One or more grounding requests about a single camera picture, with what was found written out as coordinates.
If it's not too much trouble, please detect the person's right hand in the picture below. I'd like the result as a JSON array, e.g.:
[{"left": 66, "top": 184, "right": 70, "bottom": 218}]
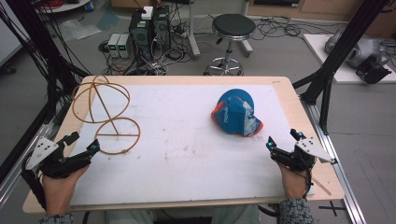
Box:
[{"left": 278, "top": 163, "right": 309, "bottom": 201}]

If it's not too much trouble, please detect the blue and orange cap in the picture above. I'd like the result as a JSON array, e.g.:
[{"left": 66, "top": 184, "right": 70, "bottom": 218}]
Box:
[{"left": 210, "top": 88, "right": 264, "bottom": 137}]

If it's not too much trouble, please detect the wooden wire hat stand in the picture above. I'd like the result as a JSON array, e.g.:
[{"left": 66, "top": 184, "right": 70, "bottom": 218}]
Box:
[{"left": 71, "top": 74, "right": 142, "bottom": 156}]

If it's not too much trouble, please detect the aluminium rail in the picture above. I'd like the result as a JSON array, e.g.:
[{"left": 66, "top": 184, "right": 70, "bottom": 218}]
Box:
[
  {"left": 0, "top": 122, "right": 59, "bottom": 209},
  {"left": 301, "top": 96, "right": 368, "bottom": 224}
]

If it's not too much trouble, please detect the white table mat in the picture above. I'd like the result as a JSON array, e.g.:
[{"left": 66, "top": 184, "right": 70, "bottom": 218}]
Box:
[{"left": 69, "top": 83, "right": 316, "bottom": 207}]

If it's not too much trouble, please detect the tangle of floor cables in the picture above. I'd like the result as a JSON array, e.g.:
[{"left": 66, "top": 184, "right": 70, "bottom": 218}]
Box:
[{"left": 251, "top": 14, "right": 335, "bottom": 42}]

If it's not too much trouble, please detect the black gripper strap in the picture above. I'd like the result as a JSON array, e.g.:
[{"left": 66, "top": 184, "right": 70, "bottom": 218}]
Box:
[{"left": 20, "top": 160, "right": 48, "bottom": 213}]

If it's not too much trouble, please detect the black round stool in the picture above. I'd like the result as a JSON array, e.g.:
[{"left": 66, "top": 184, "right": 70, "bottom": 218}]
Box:
[{"left": 204, "top": 13, "right": 257, "bottom": 77}]

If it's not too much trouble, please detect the grey power supply unit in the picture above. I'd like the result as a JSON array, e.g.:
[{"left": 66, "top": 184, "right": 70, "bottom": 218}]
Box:
[
  {"left": 106, "top": 33, "right": 121, "bottom": 58},
  {"left": 117, "top": 33, "right": 133, "bottom": 59}
]

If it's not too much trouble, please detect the person's left hand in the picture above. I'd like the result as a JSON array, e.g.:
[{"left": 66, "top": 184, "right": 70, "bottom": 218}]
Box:
[{"left": 41, "top": 165, "right": 92, "bottom": 217}]

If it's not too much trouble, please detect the black computer tower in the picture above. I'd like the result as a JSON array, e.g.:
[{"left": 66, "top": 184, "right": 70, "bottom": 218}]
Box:
[
  {"left": 151, "top": 5, "right": 172, "bottom": 52},
  {"left": 128, "top": 8, "right": 155, "bottom": 61}
]

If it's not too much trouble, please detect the thin wooden stick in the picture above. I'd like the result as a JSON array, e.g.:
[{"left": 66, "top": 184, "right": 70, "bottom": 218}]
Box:
[{"left": 312, "top": 176, "right": 332, "bottom": 197}]

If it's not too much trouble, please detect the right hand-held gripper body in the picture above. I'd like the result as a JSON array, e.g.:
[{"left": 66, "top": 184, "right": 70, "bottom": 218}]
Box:
[{"left": 270, "top": 136, "right": 339, "bottom": 173}]

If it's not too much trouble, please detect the white floor board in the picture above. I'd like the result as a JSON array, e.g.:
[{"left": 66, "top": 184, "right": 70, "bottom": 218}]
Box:
[{"left": 302, "top": 33, "right": 396, "bottom": 85}]

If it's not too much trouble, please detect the black metal frame stand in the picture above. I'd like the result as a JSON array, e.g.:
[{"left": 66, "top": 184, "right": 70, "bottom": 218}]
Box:
[
  {"left": 0, "top": 0, "right": 92, "bottom": 185},
  {"left": 292, "top": 0, "right": 391, "bottom": 135}
]

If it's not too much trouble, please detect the grey robot head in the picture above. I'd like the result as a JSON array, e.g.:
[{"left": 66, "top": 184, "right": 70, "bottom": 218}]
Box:
[{"left": 324, "top": 28, "right": 393, "bottom": 85}]

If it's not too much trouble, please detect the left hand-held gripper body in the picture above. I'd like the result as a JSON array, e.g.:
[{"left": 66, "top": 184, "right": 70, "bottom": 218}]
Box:
[{"left": 25, "top": 136, "right": 93, "bottom": 179}]

